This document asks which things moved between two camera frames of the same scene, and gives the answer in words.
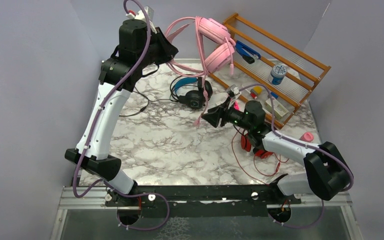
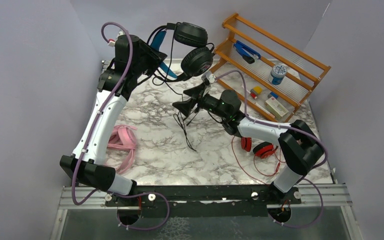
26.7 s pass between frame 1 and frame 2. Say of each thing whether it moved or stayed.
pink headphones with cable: moved
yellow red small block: stayed
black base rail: stayed
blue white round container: stayed
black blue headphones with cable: moved
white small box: stayed
